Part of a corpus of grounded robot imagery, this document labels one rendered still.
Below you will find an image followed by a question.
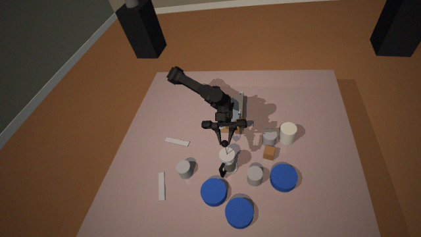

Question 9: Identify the cream cylinder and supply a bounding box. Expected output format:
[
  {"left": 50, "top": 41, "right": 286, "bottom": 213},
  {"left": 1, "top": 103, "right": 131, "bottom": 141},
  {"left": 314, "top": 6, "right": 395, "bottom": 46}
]
[{"left": 278, "top": 122, "right": 297, "bottom": 145}]

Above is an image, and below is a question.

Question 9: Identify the blue cylinder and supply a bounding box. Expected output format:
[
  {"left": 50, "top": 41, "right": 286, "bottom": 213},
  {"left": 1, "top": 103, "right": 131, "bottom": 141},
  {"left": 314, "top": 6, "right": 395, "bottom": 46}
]
[
  {"left": 225, "top": 197, "right": 253, "bottom": 229},
  {"left": 270, "top": 164, "right": 298, "bottom": 193},
  {"left": 200, "top": 178, "right": 227, "bottom": 207}
]

